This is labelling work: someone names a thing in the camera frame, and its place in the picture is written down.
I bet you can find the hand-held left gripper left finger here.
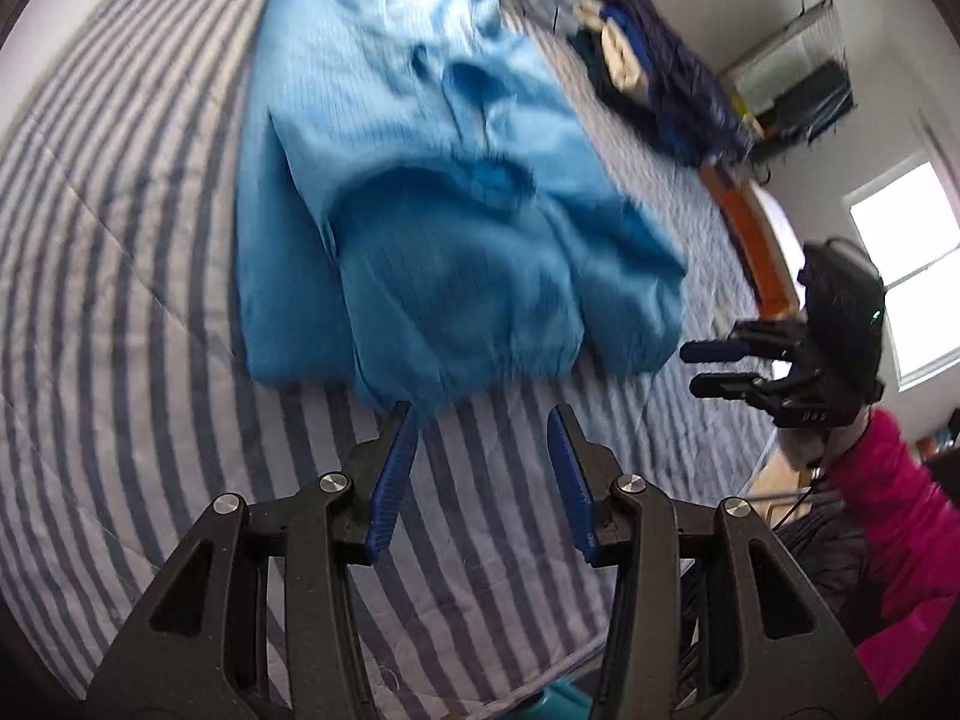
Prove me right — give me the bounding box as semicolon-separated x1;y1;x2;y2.
82;401;421;720

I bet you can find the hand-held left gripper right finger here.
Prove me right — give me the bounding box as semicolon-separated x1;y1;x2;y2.
546;405;882;720

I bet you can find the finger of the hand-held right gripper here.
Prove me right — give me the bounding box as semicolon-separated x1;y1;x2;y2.
688;370;824;415
679;319;808;365

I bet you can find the blue pinstriped garment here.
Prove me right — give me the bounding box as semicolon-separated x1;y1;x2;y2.
234;0;689;415

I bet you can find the person's right forearm pink sleeve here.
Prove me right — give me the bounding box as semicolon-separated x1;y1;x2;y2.
821;409;960;702

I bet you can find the pile of dark folded clothes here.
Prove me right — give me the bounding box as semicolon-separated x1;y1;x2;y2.
566;0;755;167

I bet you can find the black metal clothes rack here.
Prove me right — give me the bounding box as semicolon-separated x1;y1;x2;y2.
720;0;857;166

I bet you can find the window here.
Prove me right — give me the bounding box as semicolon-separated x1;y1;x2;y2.
847;157;960;391

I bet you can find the person's dark grey clothing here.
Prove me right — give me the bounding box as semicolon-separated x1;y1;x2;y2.
772;491;901;642

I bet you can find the teal plastic object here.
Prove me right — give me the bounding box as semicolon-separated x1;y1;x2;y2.
525;679;601;720

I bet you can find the striped hanging towel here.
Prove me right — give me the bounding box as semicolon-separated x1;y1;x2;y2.
731;11;841;112

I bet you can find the grey white striped blanket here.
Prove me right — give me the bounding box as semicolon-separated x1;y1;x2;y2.
0;0;781;720

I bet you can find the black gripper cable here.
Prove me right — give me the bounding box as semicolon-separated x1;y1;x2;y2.
772;427;830;535

